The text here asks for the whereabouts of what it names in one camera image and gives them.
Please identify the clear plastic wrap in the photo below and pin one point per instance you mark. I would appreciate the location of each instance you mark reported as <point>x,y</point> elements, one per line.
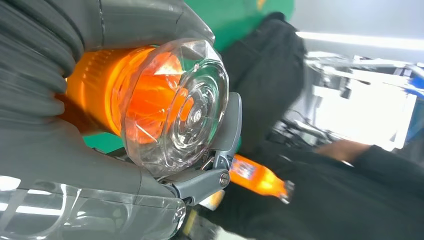
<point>99,218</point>

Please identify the standing person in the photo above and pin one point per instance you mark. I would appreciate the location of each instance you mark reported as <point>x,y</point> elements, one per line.
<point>331,205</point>

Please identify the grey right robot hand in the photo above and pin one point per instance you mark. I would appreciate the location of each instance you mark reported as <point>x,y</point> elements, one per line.
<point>49,155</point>

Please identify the white metal frame machine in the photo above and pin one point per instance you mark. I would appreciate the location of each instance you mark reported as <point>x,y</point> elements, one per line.
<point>364,109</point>

